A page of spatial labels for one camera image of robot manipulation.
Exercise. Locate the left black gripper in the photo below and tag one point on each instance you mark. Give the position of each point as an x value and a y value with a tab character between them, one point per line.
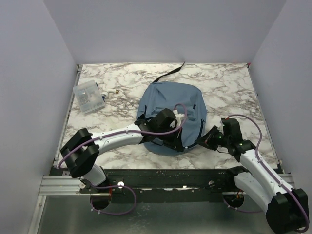
176	143

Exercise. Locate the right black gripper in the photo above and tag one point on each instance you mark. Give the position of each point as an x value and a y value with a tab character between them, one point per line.
207	140

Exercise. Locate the blue student backpack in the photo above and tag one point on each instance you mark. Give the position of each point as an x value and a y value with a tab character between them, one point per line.
186	98

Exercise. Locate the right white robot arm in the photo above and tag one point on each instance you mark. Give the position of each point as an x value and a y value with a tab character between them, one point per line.
286	208

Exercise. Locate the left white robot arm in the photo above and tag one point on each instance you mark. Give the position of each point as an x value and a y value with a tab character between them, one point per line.
79	154

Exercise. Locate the white plastic fitting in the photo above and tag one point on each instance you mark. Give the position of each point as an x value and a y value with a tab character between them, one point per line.
106	93

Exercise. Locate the clear plastic storage box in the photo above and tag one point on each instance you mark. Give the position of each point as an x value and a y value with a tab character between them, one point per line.
88	96

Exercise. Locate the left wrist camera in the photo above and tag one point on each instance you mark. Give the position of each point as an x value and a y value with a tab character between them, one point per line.
179	118

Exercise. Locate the aluminium mounting rail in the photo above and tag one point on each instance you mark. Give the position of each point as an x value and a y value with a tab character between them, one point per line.
67	186

